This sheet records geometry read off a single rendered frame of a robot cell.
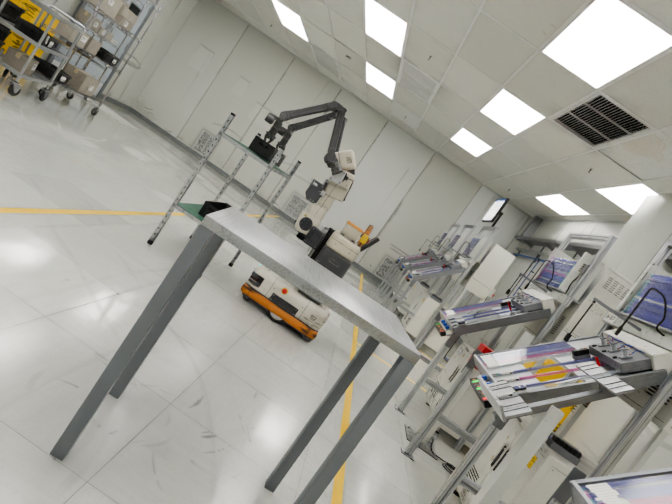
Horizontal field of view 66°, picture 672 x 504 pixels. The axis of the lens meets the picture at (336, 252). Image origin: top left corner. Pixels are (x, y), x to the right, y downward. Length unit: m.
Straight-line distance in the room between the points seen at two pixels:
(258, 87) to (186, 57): 1.69
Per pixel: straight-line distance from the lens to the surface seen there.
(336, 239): 3.81
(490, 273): 7.25
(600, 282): 4.14
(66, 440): 1.69
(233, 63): 11.97
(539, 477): 2.71
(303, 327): 3.87
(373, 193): 11.14
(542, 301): 4.04
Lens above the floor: 1.03
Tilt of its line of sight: 5 degrees down
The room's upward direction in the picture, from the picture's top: 35 degrees clockwise
